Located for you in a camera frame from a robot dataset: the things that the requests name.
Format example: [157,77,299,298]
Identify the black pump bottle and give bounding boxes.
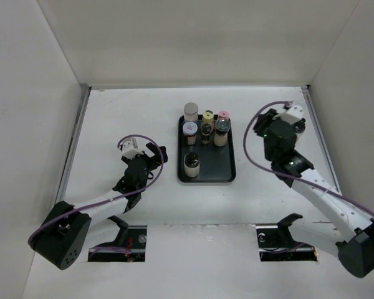
[293,118,306,143]
[183,152,201,178]

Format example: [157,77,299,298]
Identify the pink cap spice bottle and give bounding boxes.
[218,110,229,120]

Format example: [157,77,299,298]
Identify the dark sauce jar white lid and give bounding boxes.
[182,121,198,146]

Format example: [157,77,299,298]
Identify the tall jar silver lid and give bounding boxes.
[184,102,199,122]

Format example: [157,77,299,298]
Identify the yellow cap spice bottle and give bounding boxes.
[202,110,214,125]

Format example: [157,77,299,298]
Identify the small dark spice bottle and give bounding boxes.
[201,123,212,144]

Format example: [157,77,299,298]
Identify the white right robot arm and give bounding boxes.
[249,108,374,278]

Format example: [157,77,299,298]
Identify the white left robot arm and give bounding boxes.
[27,138,168,270]

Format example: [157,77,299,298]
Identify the black rectangular tray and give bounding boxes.
[177,116,236,183]

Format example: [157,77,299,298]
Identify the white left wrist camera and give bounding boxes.
[118,137,143,159]

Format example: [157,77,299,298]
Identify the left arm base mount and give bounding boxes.
[87,216,148,263]

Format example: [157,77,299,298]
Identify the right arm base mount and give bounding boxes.
[256,213,317,262]

